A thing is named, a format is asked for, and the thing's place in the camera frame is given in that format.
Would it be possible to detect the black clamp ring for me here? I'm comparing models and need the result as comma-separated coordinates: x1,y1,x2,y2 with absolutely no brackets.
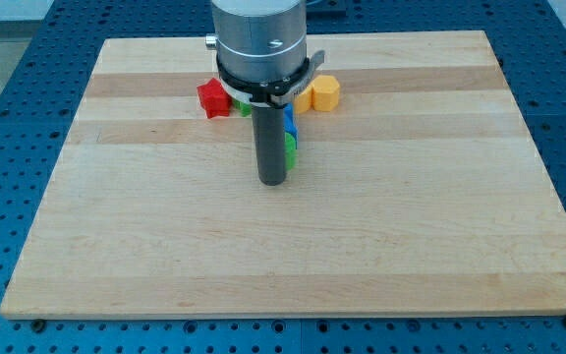
215,49,326,109

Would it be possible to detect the red star block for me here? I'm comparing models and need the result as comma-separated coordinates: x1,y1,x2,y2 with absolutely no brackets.
197,78,232,119

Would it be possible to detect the blue triangle block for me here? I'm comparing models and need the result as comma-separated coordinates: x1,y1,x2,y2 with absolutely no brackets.
284,103,298,141

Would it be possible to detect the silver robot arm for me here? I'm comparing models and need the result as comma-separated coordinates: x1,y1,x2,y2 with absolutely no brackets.
211,0,307,83

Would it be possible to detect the wooden board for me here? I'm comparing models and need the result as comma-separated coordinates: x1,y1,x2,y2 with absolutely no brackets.
0,30,566,320

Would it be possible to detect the green block behind rod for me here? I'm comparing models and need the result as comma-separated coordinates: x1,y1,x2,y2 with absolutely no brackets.
232,98,252,117

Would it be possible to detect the green round block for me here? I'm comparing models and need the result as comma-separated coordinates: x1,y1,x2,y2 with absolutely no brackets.
285,132,297,170

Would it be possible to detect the dark grey cylindrical pointer rod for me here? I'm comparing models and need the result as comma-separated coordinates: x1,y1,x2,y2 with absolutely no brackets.
252,106,287,186

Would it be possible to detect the yellow block left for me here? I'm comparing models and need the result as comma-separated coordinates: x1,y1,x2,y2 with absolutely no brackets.
293,85,313,115

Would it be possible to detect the yellow hexagon block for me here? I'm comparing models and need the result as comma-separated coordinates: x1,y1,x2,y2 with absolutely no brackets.
311,75,340,112

